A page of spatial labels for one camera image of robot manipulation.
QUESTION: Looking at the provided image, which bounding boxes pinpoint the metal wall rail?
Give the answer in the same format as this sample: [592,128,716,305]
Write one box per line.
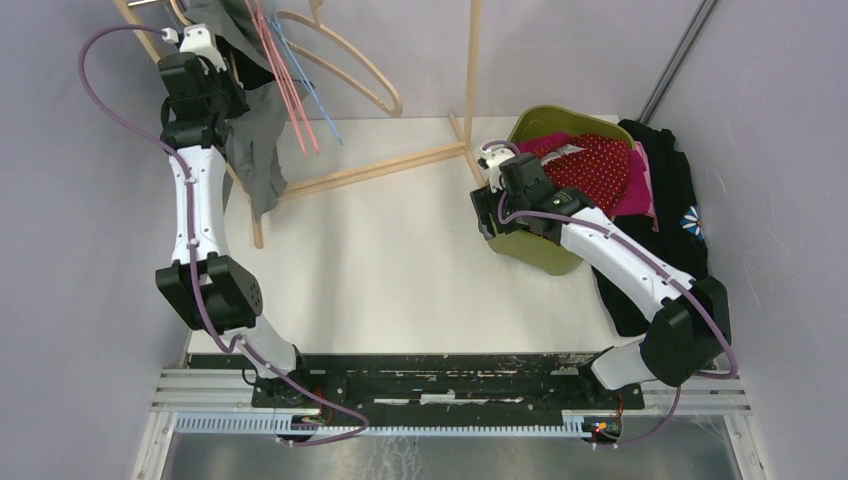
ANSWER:
[638,0,720,124]

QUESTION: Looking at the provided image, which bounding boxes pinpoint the black floral garment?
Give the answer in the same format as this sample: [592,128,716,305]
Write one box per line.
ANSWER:
[589,119,715,338]

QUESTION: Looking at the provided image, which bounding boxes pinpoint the wooden clothes rack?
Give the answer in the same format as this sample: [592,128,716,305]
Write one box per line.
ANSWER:
[112,0,488,251]

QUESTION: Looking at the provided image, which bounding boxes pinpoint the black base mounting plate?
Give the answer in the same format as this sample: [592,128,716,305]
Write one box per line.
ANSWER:
[188,352,717,446]

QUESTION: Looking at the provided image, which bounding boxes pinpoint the wooden hanger with grey skirt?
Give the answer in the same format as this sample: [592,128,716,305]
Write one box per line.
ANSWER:
[168,0,192,26]

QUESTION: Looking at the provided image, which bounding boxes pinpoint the olive green laundry basket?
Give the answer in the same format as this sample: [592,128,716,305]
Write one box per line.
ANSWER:
[487,105,635,276]

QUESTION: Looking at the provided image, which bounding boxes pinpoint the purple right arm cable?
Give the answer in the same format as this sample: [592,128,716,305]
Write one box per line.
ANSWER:
[480,139,740,449]

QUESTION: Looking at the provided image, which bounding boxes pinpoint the magenta pleated skirt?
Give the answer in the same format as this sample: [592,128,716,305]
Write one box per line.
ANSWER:
[518,132,652,217]

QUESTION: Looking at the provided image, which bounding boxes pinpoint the aluminium rail frame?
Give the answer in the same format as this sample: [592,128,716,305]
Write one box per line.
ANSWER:
[130,369,765,479]

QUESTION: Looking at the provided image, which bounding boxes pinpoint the grey skirt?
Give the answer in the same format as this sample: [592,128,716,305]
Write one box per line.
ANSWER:
[185,0,290,220]

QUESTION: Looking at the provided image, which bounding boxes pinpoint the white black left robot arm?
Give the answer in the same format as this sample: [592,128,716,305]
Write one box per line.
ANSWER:
[155,53,315,407]

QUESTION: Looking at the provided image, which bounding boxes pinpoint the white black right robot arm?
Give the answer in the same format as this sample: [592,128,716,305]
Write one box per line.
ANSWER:
[471,142,738,408]

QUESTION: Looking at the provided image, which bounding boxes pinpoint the red polka dot skirt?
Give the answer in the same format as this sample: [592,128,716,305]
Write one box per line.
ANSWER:
[533,133,631,214]

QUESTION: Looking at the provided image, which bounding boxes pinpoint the pink wire hanger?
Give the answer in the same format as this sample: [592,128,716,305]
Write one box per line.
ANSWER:
[245,0,307,155]
[259,1,319,156]

